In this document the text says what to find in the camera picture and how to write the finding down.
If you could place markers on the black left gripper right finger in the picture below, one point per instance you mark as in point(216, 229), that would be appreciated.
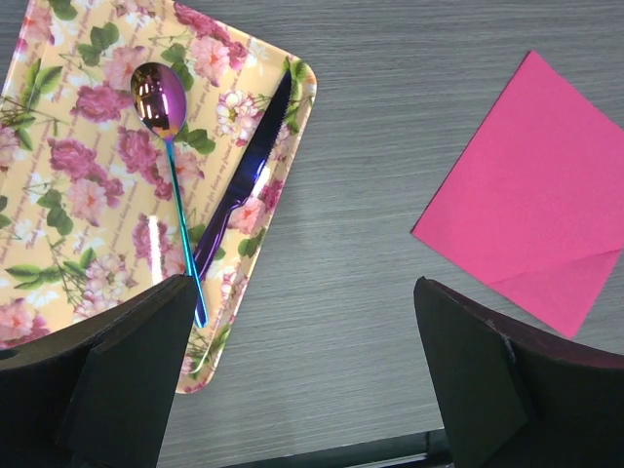
point(512, 395)

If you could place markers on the iridescent purple knife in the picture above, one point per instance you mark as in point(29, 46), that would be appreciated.
point(246, 175)

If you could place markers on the floral pattern tray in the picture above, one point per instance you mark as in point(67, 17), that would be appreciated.
point(88, 216)

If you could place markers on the iridescent spoon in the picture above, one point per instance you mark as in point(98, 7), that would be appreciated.
point(160, 103)

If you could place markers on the pink paper napkin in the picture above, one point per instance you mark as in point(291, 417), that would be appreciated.
point(533, 207)

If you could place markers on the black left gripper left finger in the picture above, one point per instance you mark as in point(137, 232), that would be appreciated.
point(98, 393)

